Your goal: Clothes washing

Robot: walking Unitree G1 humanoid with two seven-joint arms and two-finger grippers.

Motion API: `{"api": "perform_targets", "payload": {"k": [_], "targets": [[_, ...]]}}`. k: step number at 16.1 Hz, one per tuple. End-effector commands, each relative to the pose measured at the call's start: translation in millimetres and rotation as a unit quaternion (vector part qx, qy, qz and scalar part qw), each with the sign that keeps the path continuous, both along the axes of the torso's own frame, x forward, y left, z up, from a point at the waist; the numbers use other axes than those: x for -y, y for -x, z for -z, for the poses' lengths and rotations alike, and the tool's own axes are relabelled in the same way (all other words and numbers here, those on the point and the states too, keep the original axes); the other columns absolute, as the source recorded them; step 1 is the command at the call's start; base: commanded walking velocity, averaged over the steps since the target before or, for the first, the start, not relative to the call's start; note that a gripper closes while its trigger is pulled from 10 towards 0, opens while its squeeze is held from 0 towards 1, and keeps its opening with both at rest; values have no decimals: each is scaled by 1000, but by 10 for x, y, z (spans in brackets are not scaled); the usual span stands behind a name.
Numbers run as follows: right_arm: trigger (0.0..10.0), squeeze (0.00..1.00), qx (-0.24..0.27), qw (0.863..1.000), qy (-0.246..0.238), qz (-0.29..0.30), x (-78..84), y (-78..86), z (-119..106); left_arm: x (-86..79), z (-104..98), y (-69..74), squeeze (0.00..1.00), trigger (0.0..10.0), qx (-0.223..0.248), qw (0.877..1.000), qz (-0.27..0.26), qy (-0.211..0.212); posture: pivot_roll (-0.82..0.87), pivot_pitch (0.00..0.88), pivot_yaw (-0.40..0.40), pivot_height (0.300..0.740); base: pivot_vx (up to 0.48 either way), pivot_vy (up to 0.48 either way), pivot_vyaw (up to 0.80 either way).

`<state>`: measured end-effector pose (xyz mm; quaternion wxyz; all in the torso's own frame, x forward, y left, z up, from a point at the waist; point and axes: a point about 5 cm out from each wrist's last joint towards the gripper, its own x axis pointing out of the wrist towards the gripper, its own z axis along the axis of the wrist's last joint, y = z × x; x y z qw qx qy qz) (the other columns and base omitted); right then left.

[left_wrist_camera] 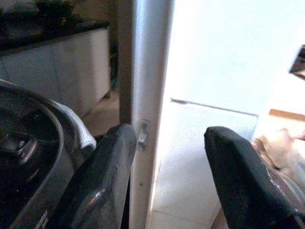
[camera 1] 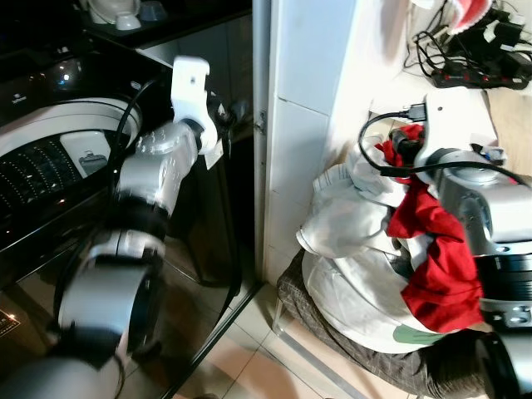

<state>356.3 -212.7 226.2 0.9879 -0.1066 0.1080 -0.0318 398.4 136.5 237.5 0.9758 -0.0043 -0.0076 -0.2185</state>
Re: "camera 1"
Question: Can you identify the red garment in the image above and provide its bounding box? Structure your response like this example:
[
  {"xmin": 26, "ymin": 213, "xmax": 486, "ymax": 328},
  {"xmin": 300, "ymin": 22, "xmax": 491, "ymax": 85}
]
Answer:
[{"xmin": 376, "ymin": 140, "xmax": 485, "ymax": 333}]

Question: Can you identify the black top-loading washing machine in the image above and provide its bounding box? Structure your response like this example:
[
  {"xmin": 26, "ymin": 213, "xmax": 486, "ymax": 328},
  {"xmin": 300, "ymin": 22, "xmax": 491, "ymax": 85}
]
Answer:
[{"xmin": 0, "ymin": 29, "xmax": 254, "ymax": 399}]

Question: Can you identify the black power strip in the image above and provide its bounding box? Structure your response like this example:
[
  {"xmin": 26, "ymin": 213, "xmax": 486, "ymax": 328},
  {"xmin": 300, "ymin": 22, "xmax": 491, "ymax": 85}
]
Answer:
[{"xmin": 432, "ymin": 66, "xmax": 531, "ymax": 90}]

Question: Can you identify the beige board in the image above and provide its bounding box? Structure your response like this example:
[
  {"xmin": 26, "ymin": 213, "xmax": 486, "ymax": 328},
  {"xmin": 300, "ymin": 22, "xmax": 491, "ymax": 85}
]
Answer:
[{"xmin": 486, "ymin": 87, "xmax": 532, "ymax": 175}]

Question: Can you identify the white plastic container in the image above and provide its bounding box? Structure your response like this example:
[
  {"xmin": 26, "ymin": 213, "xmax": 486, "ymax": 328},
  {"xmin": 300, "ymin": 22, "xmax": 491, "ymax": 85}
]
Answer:
[{"xmin": 83, "ymin": 0, "xmax": 167, "ymax": 32}]

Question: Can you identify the black power adapter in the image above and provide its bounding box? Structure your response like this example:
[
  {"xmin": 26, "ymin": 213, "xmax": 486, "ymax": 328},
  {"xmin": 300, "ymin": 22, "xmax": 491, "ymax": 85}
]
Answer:
[{"xmin": 482, "ymin": 21, "xmax": 525, "ymax": 51}]

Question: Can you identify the red and white cloth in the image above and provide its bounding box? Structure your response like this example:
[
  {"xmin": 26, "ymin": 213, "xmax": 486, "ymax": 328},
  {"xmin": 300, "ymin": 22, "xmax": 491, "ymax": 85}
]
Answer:
[{"xmin": 411, "ymin": 0, "xmax": 498, "ymax": 32}]

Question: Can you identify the white garment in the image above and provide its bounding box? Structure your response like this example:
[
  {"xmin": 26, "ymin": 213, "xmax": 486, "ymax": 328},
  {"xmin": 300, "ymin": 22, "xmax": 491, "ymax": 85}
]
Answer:
[{"xmin": 297, "ymin": 141, "xmax": 491, "ymax": 346}]

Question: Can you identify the brown plaid laundry basket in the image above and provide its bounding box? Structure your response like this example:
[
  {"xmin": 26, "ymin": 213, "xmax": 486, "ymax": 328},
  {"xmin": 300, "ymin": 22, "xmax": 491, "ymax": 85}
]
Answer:
[{"xmin": 276, "ymin": 249, "xmax": 500, "ymax": 399}]

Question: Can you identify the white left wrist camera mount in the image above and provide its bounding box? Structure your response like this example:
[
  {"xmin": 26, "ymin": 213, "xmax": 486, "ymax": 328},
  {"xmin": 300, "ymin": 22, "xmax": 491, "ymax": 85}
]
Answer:
[{"xmin": 169, "ymin": 57, "xmax": 224, "ymax": 156}]

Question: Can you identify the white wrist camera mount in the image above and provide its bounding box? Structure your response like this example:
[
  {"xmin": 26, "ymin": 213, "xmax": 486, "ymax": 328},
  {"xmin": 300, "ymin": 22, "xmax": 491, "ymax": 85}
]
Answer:
[
  {"xmin": 169, "ymin": 57, "xmax": 224, "ymax": 156},
  {"xmin": 413, "ymin": 86, "xmax": 500, "ymax": 167}
]

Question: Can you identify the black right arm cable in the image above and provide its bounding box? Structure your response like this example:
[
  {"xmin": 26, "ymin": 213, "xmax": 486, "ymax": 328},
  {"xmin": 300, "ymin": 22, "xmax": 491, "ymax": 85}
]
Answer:
[{"xmin": 359, "ymin": 104, "xmax": 529, "ymax": 185}]

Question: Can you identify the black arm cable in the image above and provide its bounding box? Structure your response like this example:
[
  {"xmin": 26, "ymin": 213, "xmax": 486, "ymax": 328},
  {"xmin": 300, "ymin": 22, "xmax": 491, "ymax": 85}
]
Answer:
[
  {"xmin": 112, "ymin": 79, "xmax": 159, "ymax": 180},
  {"xmin": 359, "ymin": 104, "xmax": 529, "ymax": 185}
]

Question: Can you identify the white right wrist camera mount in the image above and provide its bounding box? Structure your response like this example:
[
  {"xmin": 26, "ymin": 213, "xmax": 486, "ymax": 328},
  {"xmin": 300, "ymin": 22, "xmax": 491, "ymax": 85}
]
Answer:
[{"xmin": 413, "ymin": 86, "xmax": 500, "ymax": 167}]

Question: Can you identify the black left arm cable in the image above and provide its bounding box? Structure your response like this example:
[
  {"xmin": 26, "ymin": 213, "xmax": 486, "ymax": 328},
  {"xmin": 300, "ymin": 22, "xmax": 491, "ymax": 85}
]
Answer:
[{"xmin": 112, "ymin": 79, "xmax": 159, "ymax": 180}]

